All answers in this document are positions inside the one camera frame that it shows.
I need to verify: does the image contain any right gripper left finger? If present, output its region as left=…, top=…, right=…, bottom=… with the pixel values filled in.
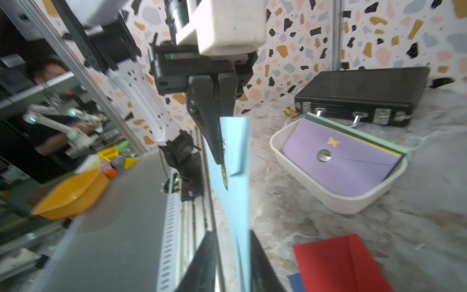
left=176, top=231, right=218, bottom=292

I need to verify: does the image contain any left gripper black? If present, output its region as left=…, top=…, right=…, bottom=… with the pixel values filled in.
left=149, top=41, right=257, bottom=165

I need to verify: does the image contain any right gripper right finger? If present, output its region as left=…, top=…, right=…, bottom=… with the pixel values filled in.
left=249, top=229, right=285, bottom=292

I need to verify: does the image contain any light blue envelope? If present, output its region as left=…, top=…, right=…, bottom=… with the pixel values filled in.
left=205, top=117, right=251, bottom=292

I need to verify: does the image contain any red envelope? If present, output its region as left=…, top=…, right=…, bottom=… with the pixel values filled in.
left=293, top=234, right=393, bottom=292

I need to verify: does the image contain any lavender envelope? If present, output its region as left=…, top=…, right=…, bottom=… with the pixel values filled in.
left=281, top=119, right=402, bottom=197

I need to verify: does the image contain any light green envelope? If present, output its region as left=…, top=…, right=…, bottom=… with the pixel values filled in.
left=305, top=112, right=409, bottom=156

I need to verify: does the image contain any dark blue envelope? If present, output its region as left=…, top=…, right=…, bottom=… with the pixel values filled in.
left=288, top=273, right=306, bottom=292

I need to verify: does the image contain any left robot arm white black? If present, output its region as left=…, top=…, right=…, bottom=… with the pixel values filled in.
left=53, top=1, right=266, bottom=201

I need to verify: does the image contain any white storage box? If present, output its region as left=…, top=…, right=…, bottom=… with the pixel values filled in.
left=269, top=114, right=409, bottom=215

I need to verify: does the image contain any small brass fitting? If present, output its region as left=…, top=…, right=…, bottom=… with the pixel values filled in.
left=283, top=107, right=300, bottom=118

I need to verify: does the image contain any small yellow tray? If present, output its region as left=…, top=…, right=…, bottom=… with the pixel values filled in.
left=98, top=146, right=139, bottom=170

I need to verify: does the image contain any yellow plastic bin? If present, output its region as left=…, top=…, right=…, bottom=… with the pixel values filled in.
left=32, top=169, right=109, bottom=220

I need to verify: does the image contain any black briefcase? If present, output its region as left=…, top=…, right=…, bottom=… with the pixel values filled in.
left=294, top=67, right=429, bottom=127

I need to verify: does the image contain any person in black shirt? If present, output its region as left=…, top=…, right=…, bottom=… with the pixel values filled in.
left=0, top=56, right=107, bottom=183

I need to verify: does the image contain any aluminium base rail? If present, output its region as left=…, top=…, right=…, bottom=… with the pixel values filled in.
left=154, top=127, right=227, bottom=292

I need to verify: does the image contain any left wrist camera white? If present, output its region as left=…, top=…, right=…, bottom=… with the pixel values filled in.
left=164, top=0, right=266, bottom=57

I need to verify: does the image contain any left corner aluminium post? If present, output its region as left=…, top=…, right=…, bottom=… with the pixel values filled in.
left=330, top=0, right=344, bottom=71

